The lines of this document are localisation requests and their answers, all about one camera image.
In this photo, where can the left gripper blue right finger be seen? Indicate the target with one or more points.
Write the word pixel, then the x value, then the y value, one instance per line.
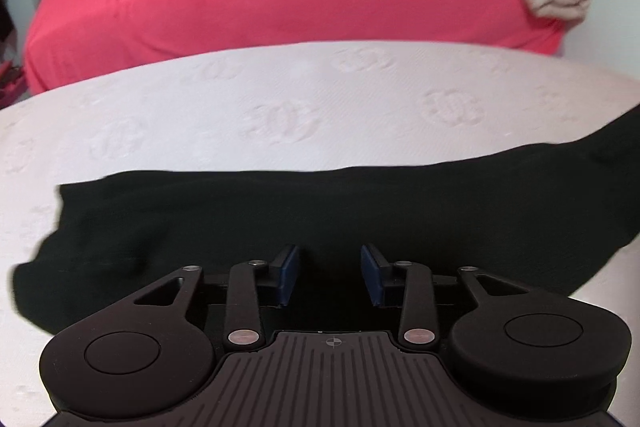
pixel 375 269

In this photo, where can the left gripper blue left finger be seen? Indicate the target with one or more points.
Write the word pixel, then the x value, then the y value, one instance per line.
pixel 284 269

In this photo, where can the black pants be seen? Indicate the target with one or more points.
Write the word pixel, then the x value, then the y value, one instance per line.
pixel 549 215

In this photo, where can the white embossed mattress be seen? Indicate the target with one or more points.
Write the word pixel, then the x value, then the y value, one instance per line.
pixel 311 106

